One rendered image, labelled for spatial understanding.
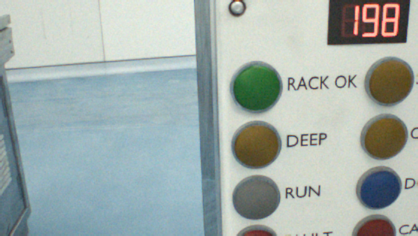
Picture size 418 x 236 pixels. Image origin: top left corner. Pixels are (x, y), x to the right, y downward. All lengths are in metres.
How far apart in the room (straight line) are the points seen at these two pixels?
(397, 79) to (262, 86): 0.08
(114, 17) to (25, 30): 0.68
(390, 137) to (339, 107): 0.04
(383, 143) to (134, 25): 3.82
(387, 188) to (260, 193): 0.08
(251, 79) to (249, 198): 0.08
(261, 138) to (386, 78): 0.08
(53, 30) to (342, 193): 3.85
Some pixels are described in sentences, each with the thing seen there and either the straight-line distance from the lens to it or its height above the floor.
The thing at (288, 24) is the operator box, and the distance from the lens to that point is 0.28.
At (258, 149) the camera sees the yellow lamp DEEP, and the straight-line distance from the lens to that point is 0.29.
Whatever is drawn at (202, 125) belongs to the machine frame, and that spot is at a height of 0.53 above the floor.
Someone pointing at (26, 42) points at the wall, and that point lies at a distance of 4.15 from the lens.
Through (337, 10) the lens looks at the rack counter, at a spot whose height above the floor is 1.07.
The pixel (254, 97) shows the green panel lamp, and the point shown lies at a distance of 0.27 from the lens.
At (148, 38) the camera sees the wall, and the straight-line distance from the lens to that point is 4.10.
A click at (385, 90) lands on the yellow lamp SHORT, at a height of 1.03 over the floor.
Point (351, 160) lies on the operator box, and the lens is 0.31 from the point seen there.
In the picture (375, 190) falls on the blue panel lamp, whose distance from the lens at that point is 0.32.
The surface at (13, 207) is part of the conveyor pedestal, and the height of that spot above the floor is 0.19.
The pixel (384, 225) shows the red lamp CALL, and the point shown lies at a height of 0.93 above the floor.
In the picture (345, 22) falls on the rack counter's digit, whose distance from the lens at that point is 0.28.
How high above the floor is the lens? 1.12
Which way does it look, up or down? 19 degrees down
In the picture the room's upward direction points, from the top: straight up
